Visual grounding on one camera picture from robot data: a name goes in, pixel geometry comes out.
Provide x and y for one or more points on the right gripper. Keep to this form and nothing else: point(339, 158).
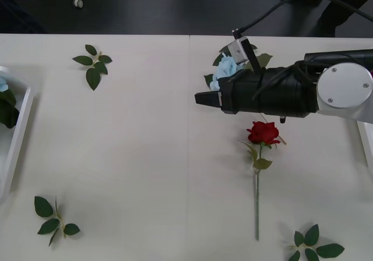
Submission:
point(240, 92)

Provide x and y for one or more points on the shallow white box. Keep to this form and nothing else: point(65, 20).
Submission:
point(367, 144)
point(20, 121)

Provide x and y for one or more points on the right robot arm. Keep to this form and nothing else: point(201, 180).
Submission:
point(344, 86)

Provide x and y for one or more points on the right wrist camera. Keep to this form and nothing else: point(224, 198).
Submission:
point(237, 52)

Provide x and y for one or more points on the red rose with green stem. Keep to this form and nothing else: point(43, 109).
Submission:
point(263, 133)

